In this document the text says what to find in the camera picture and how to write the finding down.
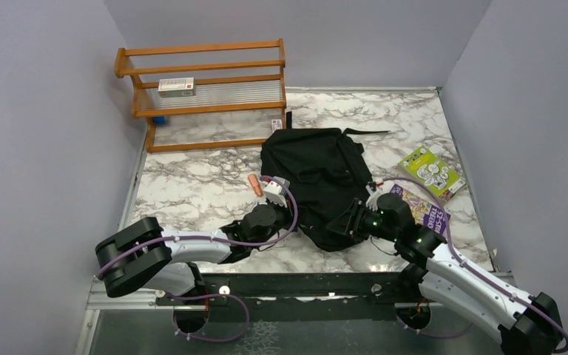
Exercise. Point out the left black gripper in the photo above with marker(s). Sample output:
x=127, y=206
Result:
x=286, y=212

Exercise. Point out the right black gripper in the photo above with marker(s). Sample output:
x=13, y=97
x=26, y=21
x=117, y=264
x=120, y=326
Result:
x=349, y=222

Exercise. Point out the black student backpack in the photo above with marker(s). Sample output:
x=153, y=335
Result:
x=327, y=174

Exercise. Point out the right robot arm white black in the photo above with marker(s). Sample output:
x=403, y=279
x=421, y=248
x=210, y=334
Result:
x=518, y=321

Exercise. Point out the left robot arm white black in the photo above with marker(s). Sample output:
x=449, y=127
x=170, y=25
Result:
x=143, y=255

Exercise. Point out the copper orange pen case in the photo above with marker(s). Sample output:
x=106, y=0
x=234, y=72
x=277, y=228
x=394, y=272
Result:
x=255, y=184

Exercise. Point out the purple treehouse book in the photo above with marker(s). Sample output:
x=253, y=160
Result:
x=424, y=212

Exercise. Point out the green comic book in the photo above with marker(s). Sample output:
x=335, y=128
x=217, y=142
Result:
x=434, y=173

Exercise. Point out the small red white box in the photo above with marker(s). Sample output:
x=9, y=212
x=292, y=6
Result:
x=277, y=124

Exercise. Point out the wooden shelf rack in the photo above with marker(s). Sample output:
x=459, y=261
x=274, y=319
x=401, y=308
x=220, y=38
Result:
x=245, y=93

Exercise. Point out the white red box on shelf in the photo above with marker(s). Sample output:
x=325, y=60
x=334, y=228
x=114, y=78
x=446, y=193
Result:
x=176, y=87

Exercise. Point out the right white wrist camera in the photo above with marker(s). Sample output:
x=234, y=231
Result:
x=375, y=191

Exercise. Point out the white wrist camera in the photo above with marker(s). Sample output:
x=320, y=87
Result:
x=375, y=191
x=274, y=191

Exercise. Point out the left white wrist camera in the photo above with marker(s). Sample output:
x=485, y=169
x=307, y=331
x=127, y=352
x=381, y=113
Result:
x=274, y=191

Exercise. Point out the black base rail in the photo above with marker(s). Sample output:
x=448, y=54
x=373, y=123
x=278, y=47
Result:
x=290, y=297

